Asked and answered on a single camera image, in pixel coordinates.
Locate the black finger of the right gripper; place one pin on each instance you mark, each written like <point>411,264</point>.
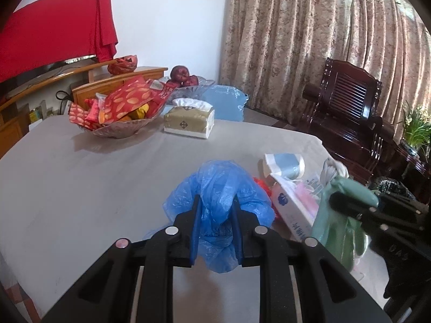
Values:
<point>352,207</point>

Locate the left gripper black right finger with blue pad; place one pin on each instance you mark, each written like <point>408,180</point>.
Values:
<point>299,281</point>

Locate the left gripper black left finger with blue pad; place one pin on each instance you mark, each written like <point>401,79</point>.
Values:
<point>133,281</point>

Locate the green plastic bag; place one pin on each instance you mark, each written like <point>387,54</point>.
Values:
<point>341,235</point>

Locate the white medicine box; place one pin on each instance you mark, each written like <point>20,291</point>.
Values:
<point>297,205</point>

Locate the blue white paper cup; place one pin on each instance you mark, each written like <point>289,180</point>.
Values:
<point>288,165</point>

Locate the blue plastic bag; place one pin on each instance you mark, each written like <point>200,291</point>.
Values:
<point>218,183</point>

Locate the red plastic bag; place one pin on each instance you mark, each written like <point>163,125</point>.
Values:
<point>268,191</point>

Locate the black trash bin bag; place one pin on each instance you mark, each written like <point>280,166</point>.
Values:
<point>386,184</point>

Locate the dark wooden side table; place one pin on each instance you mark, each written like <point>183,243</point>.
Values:
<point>412,172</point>

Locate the green potted plant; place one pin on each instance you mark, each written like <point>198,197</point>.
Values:
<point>416,125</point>

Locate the dark wooden armchair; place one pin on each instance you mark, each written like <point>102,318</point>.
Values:
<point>342,112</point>

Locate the blue plastic stool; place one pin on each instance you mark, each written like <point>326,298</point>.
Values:
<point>228,102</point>

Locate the glass snack bowl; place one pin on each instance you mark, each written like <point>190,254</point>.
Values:
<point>122,130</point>

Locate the gold tissue pack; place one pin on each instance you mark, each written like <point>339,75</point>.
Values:
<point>190,117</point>

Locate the glass fruit bowl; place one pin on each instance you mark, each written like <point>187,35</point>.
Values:
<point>193,92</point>

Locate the floral beige curtain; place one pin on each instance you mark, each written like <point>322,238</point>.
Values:
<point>273,48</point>

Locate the red snack packets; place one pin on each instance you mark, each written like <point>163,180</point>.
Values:
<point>136,100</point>

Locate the wooden tv cabinet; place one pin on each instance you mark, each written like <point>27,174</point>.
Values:
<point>51,92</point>

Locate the red apples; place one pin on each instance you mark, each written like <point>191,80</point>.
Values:
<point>180,77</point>

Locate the red orange bag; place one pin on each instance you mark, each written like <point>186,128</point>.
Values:
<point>123,65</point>

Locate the red cloth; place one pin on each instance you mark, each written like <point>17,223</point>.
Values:
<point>49,31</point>

